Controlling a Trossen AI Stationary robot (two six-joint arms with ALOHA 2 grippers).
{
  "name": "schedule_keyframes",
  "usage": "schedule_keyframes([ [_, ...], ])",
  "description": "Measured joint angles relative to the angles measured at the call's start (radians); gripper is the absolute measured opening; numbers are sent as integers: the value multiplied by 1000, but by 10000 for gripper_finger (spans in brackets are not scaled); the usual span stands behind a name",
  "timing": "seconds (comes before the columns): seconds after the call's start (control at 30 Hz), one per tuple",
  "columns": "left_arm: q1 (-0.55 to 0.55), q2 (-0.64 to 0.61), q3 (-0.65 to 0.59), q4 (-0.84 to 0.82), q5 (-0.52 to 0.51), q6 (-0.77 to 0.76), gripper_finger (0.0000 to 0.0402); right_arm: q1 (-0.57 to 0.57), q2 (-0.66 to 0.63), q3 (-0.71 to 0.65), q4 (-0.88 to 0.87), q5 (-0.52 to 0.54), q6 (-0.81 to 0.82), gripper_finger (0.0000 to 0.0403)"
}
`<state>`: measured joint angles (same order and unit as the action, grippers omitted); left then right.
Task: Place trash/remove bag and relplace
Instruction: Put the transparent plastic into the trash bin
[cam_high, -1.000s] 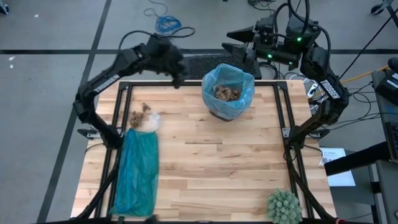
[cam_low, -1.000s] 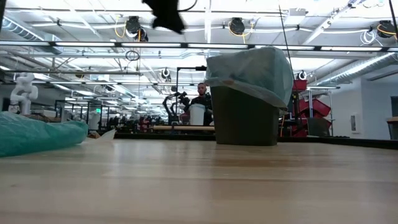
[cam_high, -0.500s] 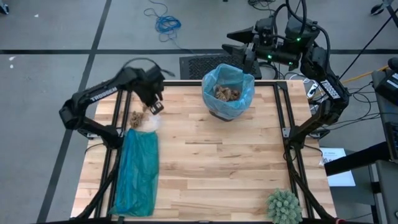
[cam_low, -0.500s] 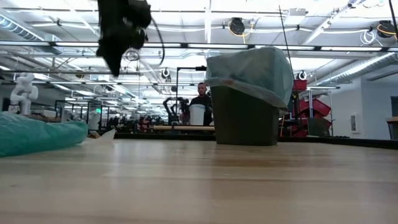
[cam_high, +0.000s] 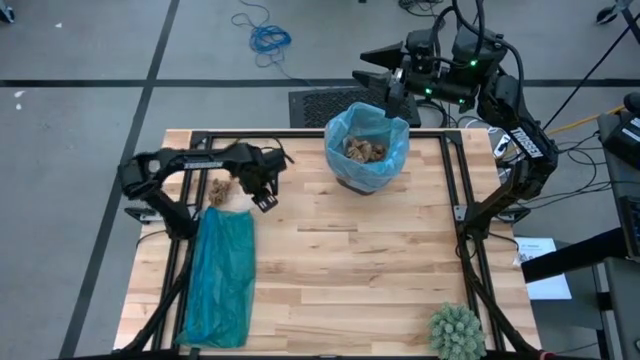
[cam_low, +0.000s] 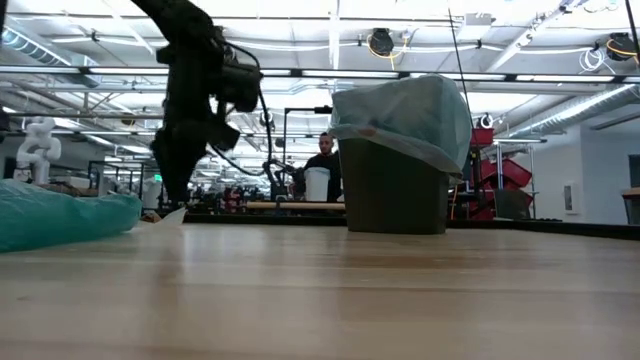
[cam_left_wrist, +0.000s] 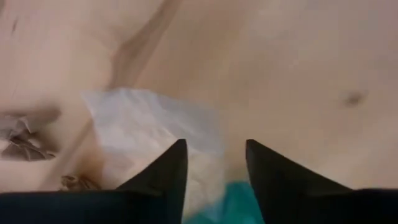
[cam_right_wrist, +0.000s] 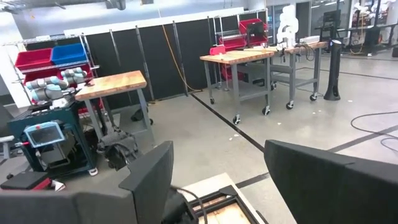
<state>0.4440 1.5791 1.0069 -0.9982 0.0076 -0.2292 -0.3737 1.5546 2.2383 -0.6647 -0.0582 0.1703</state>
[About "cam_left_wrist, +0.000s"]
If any small brown paper ball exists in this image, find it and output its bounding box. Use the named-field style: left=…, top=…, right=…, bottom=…
left=0, top=105, right=62, bottom=162

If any clear plastic wrapper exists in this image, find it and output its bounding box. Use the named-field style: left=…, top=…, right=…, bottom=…
left=80, top=88, right=225, bottom=218

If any teal green trash bag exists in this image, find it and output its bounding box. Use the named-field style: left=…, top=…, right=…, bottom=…
left=182, top=181, right=265, bottom=224

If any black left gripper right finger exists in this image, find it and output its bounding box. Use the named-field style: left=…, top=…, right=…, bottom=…
left=245, top=139, right=398, bottom=224

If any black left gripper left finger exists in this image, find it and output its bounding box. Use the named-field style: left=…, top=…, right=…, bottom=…
left=0, top=138, right=189, bottom=224

